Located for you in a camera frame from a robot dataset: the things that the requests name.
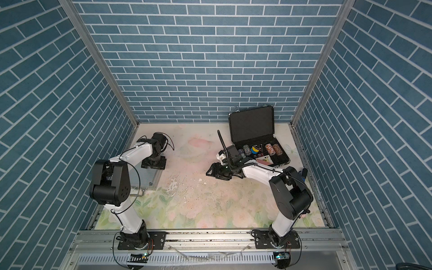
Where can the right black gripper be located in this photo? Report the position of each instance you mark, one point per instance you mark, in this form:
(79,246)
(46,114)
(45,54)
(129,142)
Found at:
(217,171)

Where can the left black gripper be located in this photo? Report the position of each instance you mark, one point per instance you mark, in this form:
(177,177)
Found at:
(147,164)

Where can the silver aluminium poker case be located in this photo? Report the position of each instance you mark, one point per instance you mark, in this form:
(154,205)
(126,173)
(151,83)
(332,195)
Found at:
(144,179)

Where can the black poker set case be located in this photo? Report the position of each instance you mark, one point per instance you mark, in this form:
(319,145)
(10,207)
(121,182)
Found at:
(253,127)

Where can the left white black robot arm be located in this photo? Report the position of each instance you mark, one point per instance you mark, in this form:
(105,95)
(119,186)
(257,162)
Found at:
(111,186)

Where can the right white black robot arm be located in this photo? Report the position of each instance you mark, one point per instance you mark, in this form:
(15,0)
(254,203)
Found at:
(291,194)

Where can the yellow dealer button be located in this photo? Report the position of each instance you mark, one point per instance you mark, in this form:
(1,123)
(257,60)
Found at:
(255,150)

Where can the triangular button black case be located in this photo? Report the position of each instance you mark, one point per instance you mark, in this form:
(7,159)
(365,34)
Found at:
(260,147)

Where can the ace of spades card deck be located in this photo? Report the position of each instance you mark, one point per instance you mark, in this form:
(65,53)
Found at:
(265,160)

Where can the red white chip stack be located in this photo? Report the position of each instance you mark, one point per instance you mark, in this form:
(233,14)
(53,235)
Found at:
(269,148)

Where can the brown dark chip stack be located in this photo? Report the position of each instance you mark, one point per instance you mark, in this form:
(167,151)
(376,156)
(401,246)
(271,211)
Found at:
(278,150)

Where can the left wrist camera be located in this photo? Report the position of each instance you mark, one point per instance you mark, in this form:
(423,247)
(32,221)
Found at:
(160,141)

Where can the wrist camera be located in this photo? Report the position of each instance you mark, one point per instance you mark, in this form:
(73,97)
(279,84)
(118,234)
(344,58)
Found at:
(233,155)
(160,141)

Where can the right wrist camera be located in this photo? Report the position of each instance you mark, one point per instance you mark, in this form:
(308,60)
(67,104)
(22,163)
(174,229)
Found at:
(233,155)

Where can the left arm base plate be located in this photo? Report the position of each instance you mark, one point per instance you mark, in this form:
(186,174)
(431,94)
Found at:
(148,241)

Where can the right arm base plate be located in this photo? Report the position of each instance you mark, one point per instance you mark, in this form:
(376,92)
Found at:
(275,239)

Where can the aluminium front rail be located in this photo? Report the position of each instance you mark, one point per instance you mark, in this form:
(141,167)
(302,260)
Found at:
(217,240)

